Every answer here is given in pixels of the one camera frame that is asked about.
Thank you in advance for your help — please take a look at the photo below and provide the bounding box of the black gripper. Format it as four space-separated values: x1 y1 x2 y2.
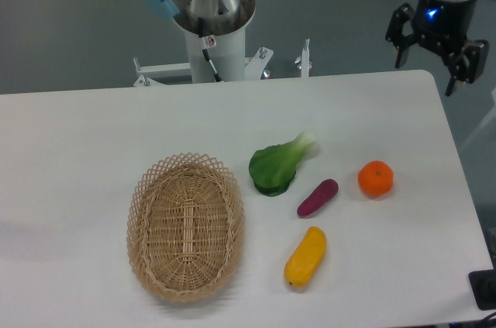
385 0 488 96

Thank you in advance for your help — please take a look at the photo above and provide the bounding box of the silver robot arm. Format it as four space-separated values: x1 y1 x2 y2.
385 0 490 96

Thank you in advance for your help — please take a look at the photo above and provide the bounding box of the purple sweet potato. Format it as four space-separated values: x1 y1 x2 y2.
297 178 339 217

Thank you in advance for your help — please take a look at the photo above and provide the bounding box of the orange tangerine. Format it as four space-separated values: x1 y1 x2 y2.
357 161 394 197

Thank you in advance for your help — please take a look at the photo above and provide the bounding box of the green bok choy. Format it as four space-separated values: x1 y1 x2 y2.
248 132 318 197

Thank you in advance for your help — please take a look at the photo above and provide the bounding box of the black box at table edge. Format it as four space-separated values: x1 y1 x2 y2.
468 269 496 311

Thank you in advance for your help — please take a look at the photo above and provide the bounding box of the yellow mango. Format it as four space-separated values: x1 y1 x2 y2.
284 226 327 288

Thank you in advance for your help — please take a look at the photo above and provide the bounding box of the woven wicker basket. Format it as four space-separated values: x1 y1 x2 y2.
126 153 245 303

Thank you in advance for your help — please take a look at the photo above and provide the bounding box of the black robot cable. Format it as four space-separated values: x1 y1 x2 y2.
196 16 225 84

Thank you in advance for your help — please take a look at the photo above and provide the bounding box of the white metal base frame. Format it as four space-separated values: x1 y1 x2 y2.
132 38 313 88

